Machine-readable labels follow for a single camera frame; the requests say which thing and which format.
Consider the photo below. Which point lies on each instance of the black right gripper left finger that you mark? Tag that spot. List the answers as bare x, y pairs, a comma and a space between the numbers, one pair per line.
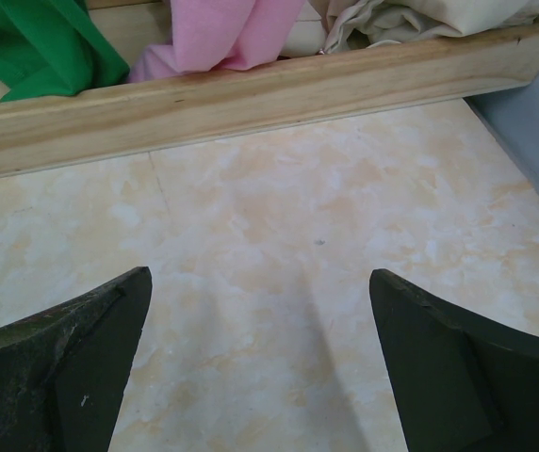
63, 371

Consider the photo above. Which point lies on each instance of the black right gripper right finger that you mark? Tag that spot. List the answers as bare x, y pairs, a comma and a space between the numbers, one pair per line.
461, 381

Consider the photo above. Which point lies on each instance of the green tank top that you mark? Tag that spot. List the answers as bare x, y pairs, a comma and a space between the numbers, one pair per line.
54, 48

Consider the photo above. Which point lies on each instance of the pink shirt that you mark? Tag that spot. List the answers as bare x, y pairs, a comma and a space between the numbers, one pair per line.
215, 34

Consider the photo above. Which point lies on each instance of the cream cloth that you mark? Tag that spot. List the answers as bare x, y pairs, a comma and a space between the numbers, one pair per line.
327, 27

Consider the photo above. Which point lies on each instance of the wooden clothes rack frame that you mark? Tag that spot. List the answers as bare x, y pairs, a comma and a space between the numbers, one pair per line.
52, 132

